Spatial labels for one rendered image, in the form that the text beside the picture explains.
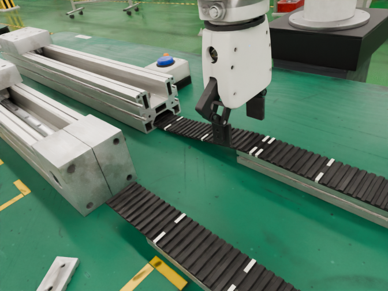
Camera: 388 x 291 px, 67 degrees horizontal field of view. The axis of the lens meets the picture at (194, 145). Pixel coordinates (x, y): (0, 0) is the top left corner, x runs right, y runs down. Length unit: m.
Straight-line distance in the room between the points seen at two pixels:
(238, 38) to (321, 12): 0.48
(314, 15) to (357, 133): 0.37
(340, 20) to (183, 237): 0.65
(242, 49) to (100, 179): 0.26
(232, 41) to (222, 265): 0.24
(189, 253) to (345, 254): 0.17
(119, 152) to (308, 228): 0.28
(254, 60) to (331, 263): 0.25
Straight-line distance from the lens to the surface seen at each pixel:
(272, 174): 0.45
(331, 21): 0.83
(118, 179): 0.46
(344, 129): 0.57
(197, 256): 0.33
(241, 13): 0.35
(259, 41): 0.40
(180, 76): 0.73
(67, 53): 0.93
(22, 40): 1.05
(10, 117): 0.63
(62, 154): 0.43
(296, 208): 0.41
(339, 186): 0.41
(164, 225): 0.36
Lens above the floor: 1.09
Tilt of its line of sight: 36 degrees down
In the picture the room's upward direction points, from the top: 10 degrees counter-clockwise
